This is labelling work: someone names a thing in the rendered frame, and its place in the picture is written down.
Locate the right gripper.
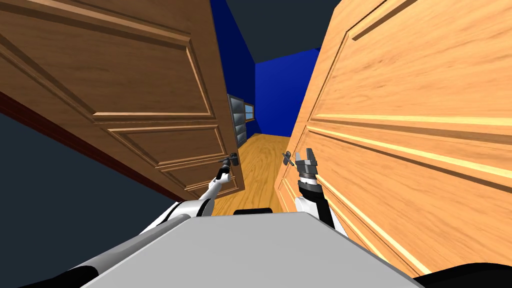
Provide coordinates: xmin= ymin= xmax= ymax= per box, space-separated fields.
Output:
xmin=295 ymin=147 xmax=320 ymax=176

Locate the dark door handle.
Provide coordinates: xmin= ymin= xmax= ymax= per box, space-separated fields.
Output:
xmin=219 ymin=152 xmax=240 ymax=167

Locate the grey shelf cabinet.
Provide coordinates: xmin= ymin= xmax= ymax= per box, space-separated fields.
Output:
xmin=226 ymin=93 xmax=249 ymax=149

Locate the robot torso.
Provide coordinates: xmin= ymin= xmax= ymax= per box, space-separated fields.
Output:
xmin=79 ymin=207 xmax=426 ymax=288

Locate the light wooden door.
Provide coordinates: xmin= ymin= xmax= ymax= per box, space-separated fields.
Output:
xmin=273 ymin=0 xmax=512 ymax=279

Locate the dark brown wooden door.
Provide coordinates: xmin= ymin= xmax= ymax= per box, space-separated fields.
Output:
xmin=0 ymin=0 xmax=246 ymax=203

